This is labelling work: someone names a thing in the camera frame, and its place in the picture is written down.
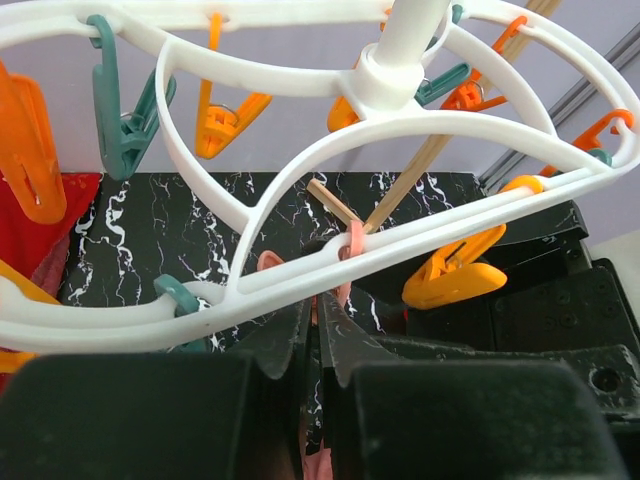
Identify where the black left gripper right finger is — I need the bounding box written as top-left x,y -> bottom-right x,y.
319,293 -> 629,479

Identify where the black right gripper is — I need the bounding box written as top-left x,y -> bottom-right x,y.
380,201 -> 639,435

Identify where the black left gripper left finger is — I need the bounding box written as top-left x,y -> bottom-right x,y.
1,301 -> 311,479

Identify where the pink clothes peg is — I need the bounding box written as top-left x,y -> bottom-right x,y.
257,219 -> 369,480

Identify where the white plastic clip hanger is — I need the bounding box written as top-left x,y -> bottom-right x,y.
1,1 -> 639,353

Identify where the yellow front clothes peg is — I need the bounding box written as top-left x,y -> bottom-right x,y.
401,174 -> 545,311

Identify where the red patterned pillow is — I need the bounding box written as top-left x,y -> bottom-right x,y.
1,173 -> 102,304

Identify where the teal clothes peg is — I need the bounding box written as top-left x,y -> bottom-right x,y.
87,14 -> 159,181

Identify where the wooden drying rack frame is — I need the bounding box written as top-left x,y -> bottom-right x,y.
305,0 -> 556,236

